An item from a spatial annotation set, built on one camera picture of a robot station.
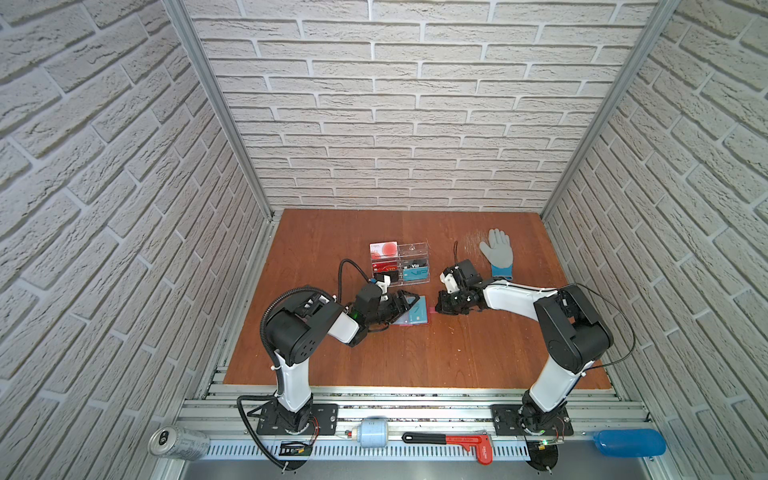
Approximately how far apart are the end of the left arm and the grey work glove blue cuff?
0.35 meters

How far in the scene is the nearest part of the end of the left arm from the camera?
0.75 metres

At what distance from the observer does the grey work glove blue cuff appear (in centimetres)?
105
